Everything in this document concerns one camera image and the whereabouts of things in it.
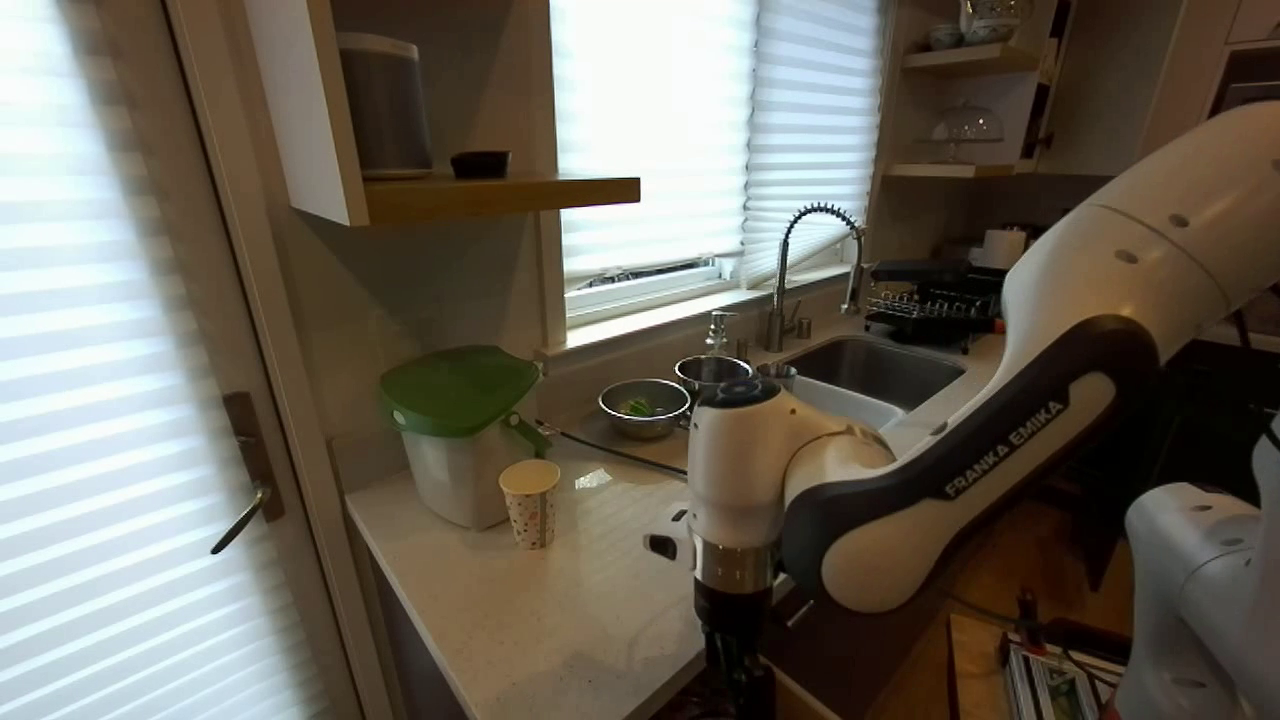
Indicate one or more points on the glassware on shelf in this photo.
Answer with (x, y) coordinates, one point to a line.
(987, 21)

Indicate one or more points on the small black bowl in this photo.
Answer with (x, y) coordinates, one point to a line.
(479, 164)

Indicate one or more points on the glass dome dish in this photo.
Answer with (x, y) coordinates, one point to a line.
(965, 128)

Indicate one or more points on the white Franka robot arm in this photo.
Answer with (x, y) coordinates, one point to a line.
(1012, 401)

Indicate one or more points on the dark open drawer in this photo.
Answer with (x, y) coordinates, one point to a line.
(867, 662)

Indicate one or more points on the colourful papers stack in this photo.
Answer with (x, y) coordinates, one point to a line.
(1060, 677)

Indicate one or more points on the beige paper cup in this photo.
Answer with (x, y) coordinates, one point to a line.
(530, 504)

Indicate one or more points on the steel bowl with green food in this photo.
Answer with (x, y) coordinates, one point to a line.
(644, 406)

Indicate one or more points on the small soap bottle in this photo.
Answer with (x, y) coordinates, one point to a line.
(716, 329)

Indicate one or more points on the grey cylindrical container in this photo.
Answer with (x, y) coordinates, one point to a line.
(385, 105)

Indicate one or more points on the white bin with green lid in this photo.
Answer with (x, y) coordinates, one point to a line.
(457, 429)

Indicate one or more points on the white canister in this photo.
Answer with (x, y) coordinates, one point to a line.
(1003, 250)

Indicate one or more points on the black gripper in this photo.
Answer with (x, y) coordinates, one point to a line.
(733, 625)

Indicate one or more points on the wooden wall shelf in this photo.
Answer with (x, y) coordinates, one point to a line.
(492, 196)

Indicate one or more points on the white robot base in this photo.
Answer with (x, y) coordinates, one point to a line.
(1203, 601)

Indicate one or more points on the white window blind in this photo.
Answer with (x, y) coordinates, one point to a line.
(720, 133)

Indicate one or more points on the steel pot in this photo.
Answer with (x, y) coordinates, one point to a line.
(714, 370)

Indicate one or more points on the curved steel kitchen faucet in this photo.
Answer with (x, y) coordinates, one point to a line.
(791, 262)

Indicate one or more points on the built-in microwave oven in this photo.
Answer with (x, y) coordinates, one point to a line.
(1250, 90)

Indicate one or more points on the steel kitchen sink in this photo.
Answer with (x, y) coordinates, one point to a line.
(873, 370)

